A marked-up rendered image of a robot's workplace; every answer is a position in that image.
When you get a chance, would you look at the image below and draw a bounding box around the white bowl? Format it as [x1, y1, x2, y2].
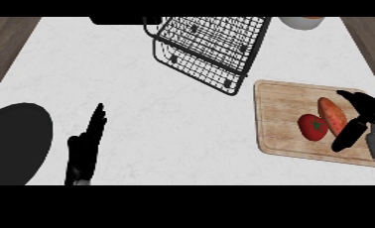
[277, 16, 326, 31]

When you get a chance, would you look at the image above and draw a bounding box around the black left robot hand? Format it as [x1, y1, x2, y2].
[63, 102, 107, 186]

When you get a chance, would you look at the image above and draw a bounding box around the black wire tiered basket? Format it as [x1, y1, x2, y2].
[141, 16, 272, 97]

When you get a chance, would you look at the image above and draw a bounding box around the orange sweet potato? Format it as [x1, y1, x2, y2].
[315, 96, 348, 138]

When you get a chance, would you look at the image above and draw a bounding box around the black appliance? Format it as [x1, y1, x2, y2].
[88, 16, 163, 26]

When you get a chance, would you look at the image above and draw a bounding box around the red tomato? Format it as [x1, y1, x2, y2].
[296, 113, 329, 142]

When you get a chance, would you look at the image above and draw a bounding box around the wooden cutting board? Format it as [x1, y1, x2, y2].
[252, 79, 375, 168]

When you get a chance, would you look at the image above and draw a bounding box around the black round pan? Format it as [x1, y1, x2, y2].
[0, 102, 54, 186]

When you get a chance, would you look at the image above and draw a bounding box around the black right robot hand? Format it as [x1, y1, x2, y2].
[329, 89, 375, 154]

